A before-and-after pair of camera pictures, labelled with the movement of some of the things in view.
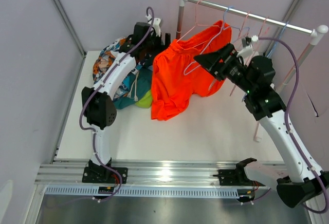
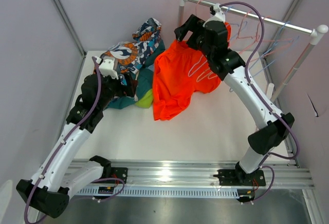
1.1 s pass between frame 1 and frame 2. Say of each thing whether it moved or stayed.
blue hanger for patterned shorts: moved
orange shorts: stayed
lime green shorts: stayed
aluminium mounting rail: stayed
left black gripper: moved
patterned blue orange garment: moved
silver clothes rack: stayed
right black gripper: moved
